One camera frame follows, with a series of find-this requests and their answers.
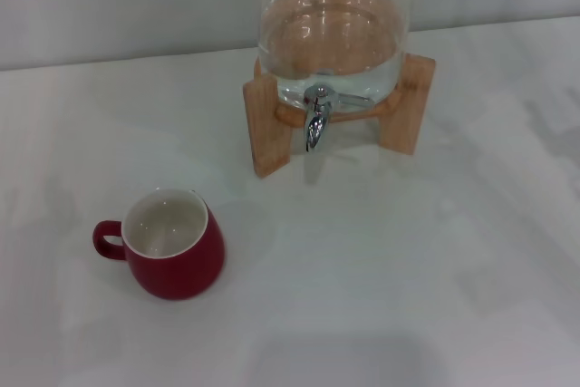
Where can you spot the wooden dispenser stand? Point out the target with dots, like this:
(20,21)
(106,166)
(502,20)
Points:
(267,133)

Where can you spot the red ceramic cup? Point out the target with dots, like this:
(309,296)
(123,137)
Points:
(181,273)

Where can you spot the glass water dispenser jar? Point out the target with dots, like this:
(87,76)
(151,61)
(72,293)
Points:
(331,11)

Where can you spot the chrome faucet tap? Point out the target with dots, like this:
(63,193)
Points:
(315,126)

